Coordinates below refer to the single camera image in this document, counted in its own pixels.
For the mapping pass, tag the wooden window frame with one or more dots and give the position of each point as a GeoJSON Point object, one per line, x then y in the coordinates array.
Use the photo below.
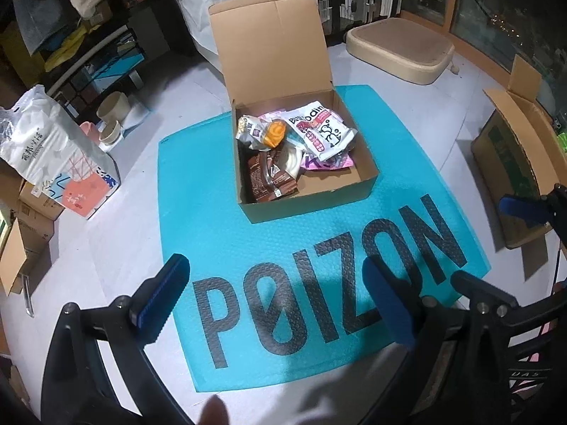
{"type": "Point", "coordinates": [454, 0]}

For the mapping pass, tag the white tissue pack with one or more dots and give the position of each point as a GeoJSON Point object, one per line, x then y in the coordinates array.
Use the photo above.
{"type": "Point", "coordinates": [53, 141]}

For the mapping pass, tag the white plastic cover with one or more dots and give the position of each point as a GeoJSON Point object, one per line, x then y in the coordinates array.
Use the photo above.
{"type": "Point", "coordinates": [195, 9]}

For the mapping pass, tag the white pink printed packet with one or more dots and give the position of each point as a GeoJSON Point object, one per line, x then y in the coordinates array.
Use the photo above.
{"type": "Point", "coordinates": [328, 133]}

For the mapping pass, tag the black shelf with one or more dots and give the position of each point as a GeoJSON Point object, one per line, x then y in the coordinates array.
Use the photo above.
{"type": "Point", "coordinates": [110, 53]}

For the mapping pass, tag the teal printed box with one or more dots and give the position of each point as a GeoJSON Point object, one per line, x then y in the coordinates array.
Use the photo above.
{"type": "Point", "coordinates": [115, 71]}

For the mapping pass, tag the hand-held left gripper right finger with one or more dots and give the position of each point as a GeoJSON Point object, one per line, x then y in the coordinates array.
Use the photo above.
{"type": "Point", "coordinates": [390, 307]}

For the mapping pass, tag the orange silver snack packet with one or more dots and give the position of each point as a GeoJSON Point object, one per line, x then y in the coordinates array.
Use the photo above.
{"type": "Point", "coordinates": [254, 133]}

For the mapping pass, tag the small closed cardboard box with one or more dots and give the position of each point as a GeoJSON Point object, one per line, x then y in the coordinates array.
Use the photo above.
{"type": "Point", "coordinates": [37, 203]}

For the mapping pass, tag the teal mat with black letters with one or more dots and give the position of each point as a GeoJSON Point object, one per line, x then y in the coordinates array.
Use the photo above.
{"type": "Point", "coordinates": [199, 186]}

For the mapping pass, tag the beige cushion pad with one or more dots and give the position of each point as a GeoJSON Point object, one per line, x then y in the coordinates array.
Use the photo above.
{"type": "Point", "coordinates": [398, 44]}

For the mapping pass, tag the thin metal rod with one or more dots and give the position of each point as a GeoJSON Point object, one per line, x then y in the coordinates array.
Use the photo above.
{"type": "Point", "coordinates": [30, 294]}

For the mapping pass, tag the small beige bowl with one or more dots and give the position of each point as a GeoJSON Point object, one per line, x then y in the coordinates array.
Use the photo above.
{"type": "Point", "coordinates": [110, 132]}

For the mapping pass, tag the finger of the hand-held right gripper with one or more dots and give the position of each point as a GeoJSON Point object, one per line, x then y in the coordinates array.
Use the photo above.
{"type": "Point", "coordinates": [474, 285]}
{"type": "Point", "coordinates": [514, 208]}

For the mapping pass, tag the open brown cardboard box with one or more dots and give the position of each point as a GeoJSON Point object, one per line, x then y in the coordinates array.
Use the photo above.
{"type": "Point", "coordinates": [22, 252]}

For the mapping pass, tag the yellow cloth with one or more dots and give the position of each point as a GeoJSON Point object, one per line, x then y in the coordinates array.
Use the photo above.
{"type": "Point", "coordinates": [66, 48]}

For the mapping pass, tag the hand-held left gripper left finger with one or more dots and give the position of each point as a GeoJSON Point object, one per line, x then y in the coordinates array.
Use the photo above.
{"type": "Point", "coordinates": [159, 294]}

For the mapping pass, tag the grey cloth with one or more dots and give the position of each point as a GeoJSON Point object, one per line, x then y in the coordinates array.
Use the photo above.
{"type": "Point", "coordinates": [40, 17]}

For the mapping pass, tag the green printed cardboard box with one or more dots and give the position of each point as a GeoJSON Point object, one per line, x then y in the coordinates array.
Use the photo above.
{"type": "Point", "coordinates": [514, 150]}

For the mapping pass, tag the yellow green printed carton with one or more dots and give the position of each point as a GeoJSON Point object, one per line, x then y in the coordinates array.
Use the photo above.
{"type": "Point", "coordinates": [3, 230]}

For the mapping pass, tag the pink cup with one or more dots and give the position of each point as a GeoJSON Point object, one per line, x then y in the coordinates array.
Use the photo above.
{"type": "Point", "coordinates": [87, 129]}

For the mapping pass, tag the pink snack packet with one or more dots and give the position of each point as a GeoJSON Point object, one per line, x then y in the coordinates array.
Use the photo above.
{"type": "Point", "coordinates": [319, 164]}

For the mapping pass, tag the brown snack packet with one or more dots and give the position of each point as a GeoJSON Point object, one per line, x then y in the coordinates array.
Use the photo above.
{"type": "Point", "coordinates": [261, 177]}

